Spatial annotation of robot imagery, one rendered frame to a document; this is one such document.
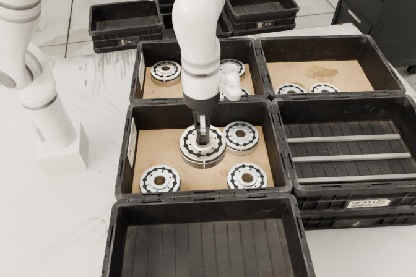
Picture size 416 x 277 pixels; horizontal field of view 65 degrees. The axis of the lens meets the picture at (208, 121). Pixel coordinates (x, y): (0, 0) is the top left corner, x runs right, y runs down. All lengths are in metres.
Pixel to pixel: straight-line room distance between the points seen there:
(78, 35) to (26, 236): 2.22
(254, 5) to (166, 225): 1.73
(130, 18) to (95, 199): 1.38
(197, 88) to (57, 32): 2.64
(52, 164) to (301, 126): 0.75
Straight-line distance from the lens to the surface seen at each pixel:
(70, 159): 1.08
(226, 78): 0.63
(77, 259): 0.99
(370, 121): 1.12
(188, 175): 0.89
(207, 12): 0.50
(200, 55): 0.55
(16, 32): 0.76
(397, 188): 0.87
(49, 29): 3.25
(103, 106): 1.29
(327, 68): 1.26
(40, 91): 0.95
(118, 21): 2.18
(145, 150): 0.95
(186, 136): 0.73
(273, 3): 2.33
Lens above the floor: 1.58
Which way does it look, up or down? 48 degrees down
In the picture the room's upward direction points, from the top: straight up
